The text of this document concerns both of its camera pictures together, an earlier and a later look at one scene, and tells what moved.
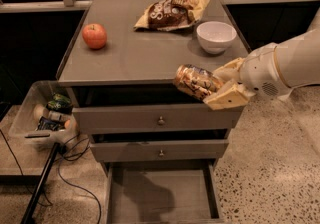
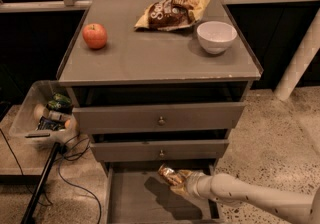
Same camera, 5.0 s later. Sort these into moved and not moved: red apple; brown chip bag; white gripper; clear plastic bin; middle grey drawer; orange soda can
Moved: orange soda can; white gripper
Not moved: brown chip bag; red apple; middle grey drawer; clear plastic bin
